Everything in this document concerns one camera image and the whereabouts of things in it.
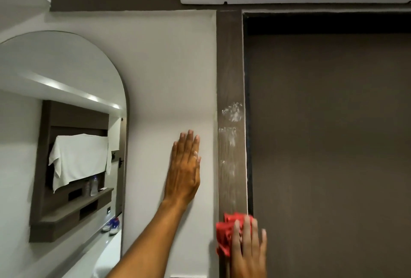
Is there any brown wooden door frame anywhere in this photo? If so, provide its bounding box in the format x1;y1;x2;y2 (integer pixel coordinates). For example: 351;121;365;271
216;3;411;278

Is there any person's right hand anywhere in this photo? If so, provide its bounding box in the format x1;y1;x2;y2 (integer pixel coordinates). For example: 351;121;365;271
231;215;268;278

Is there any red cleaning cloth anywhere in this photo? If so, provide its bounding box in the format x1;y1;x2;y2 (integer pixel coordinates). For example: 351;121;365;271
215;212;254;258

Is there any person's left forearm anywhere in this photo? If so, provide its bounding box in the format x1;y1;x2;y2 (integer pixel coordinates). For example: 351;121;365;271
106;198;193;278

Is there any arched wall mirror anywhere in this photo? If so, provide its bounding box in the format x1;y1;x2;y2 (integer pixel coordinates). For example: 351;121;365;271
0;30;130;278

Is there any person's left hand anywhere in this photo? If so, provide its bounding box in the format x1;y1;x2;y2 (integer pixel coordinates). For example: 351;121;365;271
163;130;202;210

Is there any brown door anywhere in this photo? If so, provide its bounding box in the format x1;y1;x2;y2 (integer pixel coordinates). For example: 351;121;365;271
245;32;411;278

